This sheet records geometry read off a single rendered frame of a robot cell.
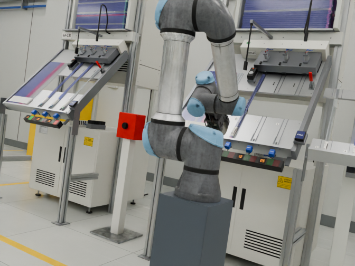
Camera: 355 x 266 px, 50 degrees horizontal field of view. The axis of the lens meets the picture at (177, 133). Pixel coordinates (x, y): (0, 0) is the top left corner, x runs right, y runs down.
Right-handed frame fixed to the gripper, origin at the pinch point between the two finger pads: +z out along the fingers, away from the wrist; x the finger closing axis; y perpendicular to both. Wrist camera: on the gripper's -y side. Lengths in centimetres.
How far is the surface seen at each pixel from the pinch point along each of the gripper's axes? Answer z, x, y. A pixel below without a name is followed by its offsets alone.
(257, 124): 9.9, 9.5, -16.3
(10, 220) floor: 43, -131, 64
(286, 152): 10.7, 28.0, -2.4
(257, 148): 11.2, 14.1, -2.4
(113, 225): 64, -76, 36
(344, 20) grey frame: -2, 35, -91
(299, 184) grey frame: 19.5, 35.6, 7.1
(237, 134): 9.9, 2.1, -8.2
